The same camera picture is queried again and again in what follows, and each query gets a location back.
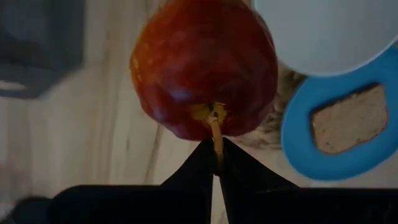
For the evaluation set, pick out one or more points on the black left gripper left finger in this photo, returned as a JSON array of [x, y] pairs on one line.
[[140, 205]]

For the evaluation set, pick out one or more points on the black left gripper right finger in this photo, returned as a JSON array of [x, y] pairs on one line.
[[280, 205]]

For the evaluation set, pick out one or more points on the blue round plate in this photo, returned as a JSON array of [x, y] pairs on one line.
[[298, 124]]

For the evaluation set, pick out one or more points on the brown toast slice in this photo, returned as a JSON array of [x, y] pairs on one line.
[[348, 121]]

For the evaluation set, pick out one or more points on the red apple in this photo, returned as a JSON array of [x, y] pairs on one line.
[[202, 62]]

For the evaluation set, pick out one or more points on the round woven straw placemat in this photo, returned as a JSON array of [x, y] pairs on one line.
[[280, 102]]

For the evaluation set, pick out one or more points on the white ceramic bowl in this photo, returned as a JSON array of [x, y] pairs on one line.
[[326, 31]]

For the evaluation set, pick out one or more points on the gray plastic basket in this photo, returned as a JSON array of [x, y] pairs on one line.
[[37, 46]]

